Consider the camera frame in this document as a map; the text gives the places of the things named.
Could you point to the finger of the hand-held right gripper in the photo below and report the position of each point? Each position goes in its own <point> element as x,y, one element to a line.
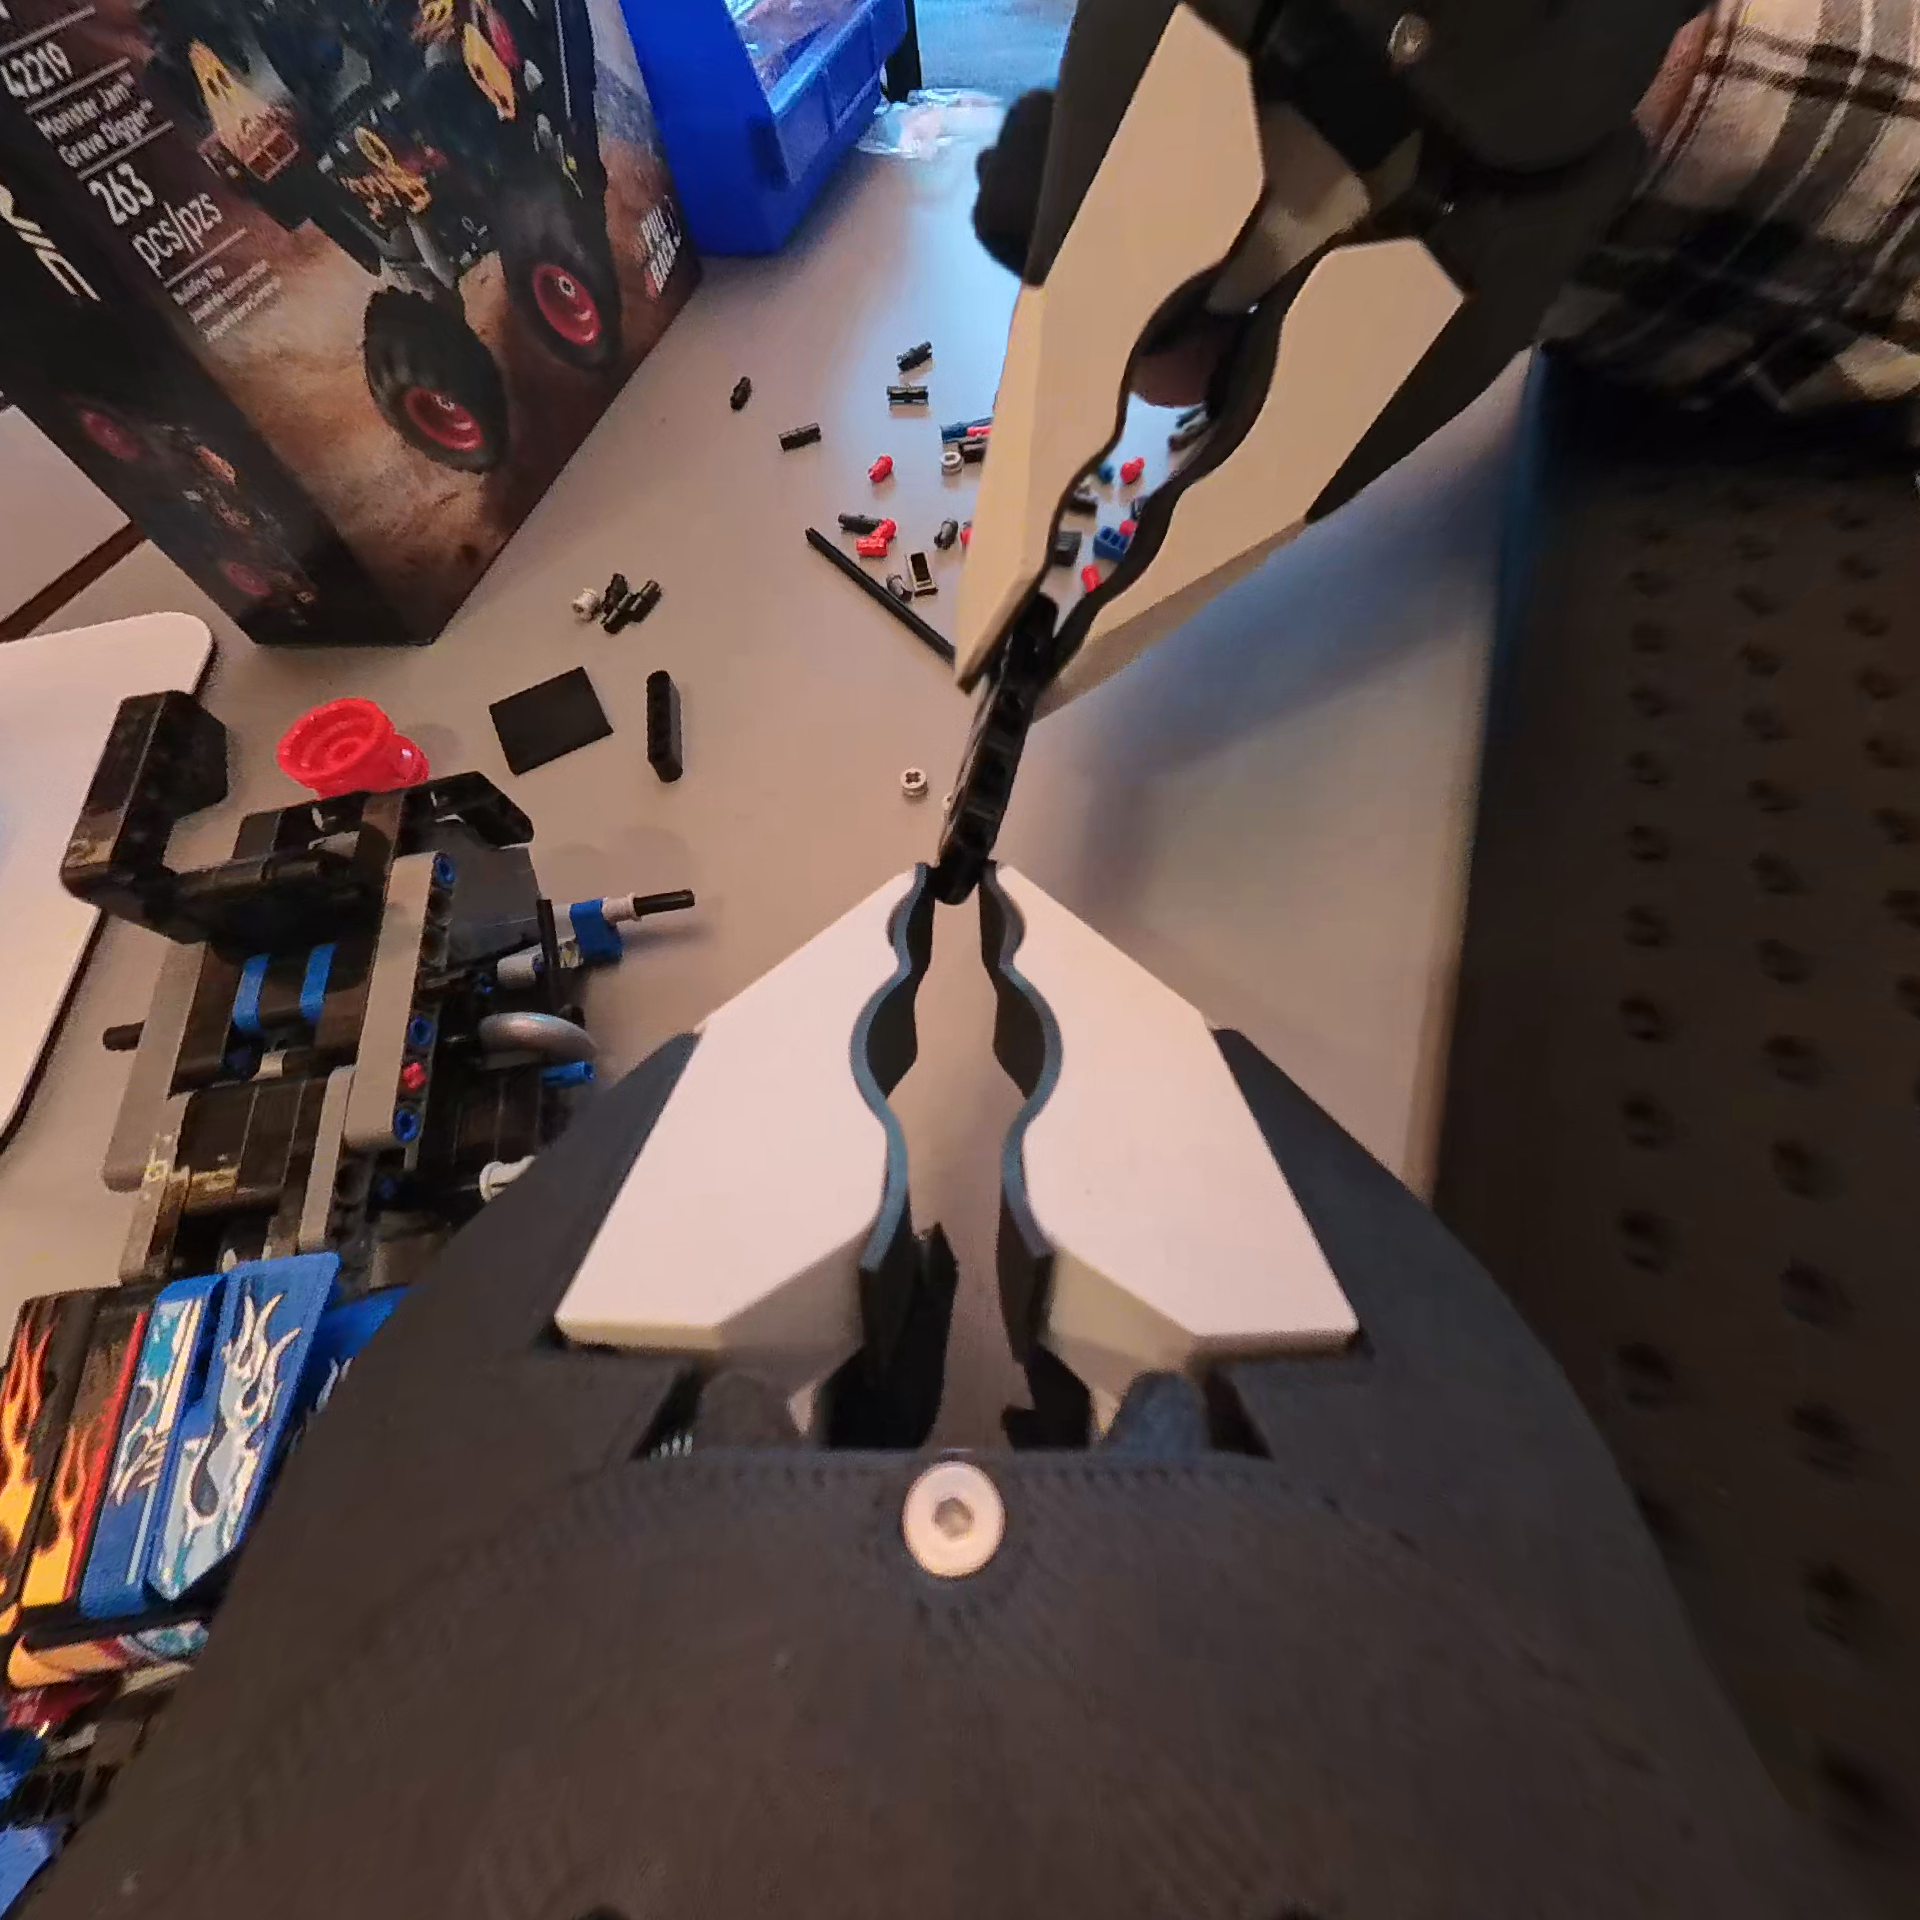
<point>1305,405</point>
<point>1108,224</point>

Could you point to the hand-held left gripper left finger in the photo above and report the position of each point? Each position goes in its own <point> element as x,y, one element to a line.
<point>735,1200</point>

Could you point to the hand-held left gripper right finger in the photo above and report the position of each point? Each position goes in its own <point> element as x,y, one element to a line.
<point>1171,1200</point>

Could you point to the toy brick truck model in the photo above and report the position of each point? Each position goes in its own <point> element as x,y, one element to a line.
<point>388,962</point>

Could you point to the long black brick beam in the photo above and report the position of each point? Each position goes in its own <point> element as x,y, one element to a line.
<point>989,765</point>

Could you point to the person's right forearm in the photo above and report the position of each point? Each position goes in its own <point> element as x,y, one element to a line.
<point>1769,224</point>

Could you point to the grey desk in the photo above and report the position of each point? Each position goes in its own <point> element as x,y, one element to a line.
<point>1275,780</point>

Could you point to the person's right hand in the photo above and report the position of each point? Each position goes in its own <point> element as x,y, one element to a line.
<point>1194,352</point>

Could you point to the clear plastic bag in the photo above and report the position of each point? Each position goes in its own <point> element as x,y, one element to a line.
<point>931,130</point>

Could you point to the scattered small brick parts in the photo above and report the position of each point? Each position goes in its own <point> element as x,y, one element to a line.
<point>884,466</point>

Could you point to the blue storage bin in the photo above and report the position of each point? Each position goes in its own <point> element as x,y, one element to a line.
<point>749,135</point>

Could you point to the long black axle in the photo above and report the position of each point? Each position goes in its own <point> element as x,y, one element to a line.
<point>877,592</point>

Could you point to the short black brick beam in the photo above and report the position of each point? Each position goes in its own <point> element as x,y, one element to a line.
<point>666,727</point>

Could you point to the black smooth square tile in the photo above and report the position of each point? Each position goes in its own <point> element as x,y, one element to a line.
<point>552,722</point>

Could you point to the black perforated panel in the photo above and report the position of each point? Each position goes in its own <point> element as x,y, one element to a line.
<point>1723,1050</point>

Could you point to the red toy wheel hub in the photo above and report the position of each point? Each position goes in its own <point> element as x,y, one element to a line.
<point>352,751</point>

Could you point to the bunch of small black pins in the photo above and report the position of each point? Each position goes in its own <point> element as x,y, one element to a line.
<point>627,600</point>

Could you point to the white book stand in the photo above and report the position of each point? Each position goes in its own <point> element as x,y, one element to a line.
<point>59,826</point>

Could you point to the dark printed toy box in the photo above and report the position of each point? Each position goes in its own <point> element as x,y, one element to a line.
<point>299,301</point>

